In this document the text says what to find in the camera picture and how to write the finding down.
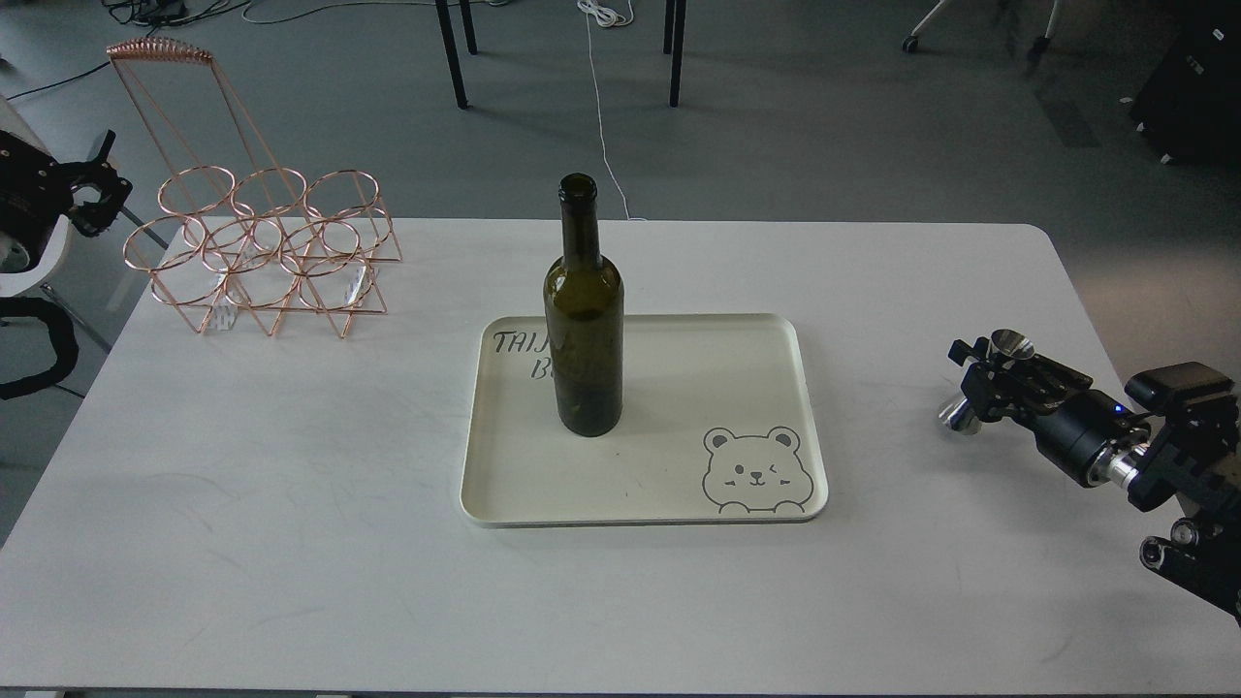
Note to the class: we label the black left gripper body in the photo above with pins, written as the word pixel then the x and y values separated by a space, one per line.
pixel 36 190

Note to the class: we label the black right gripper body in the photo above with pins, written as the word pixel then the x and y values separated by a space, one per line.
pixel 1077 428

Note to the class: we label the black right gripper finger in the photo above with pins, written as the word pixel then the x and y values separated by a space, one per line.
pixel 961 352
pixel 986 408

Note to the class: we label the steel double jigger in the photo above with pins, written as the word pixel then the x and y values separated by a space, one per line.
pixel 1009 348

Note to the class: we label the dark green wine bottle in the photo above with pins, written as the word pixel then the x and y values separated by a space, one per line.
pixel 583 297

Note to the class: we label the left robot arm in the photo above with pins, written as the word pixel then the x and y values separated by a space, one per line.
pixel 60 338

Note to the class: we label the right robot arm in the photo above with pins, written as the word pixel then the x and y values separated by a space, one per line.
pixel 1180 442

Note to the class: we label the cream bear serving tray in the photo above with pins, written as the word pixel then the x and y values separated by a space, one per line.
pixel 717 428

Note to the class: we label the office chair wheeled base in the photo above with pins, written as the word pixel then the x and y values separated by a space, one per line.
pixel 1027 25

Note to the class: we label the black equipment case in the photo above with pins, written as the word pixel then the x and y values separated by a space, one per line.
pixel 1189 108

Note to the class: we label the copper wire wine rack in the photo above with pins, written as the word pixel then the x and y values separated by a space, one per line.
pixel 259 239

